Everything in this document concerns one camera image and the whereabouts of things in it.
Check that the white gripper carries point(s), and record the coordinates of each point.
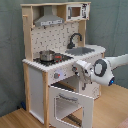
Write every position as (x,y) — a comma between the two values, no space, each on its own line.
(84,70)

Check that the small metal pot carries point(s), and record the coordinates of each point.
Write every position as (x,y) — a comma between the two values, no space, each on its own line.
(47,55)

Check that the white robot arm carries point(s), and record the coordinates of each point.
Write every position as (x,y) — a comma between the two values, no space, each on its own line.
(101,71)

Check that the wooden toy kitchen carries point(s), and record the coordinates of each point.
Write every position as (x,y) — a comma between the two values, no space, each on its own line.
(39,78)

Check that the right stove knob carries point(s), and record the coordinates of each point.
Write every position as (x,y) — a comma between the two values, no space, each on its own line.
(74,69)

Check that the stove knob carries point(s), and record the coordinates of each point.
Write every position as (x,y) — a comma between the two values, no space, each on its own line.
(74,69)
(56,75)

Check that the grey toy sink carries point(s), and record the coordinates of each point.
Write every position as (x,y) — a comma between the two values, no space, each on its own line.
(79,51)

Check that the black toy faucet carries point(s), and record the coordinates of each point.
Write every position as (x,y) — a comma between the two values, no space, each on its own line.
(71,43)

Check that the black stovetop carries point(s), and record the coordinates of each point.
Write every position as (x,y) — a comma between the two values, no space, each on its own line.
(59,58)

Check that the left stove knob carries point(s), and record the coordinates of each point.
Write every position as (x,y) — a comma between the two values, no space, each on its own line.
(56,75)

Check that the white oven door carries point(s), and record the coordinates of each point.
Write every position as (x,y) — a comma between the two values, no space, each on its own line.
(63,102)

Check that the toy microwave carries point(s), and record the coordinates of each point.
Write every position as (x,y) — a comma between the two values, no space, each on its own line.
(77,11)

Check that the grey range hood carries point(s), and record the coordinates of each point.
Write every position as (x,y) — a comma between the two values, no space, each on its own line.
(48,18)

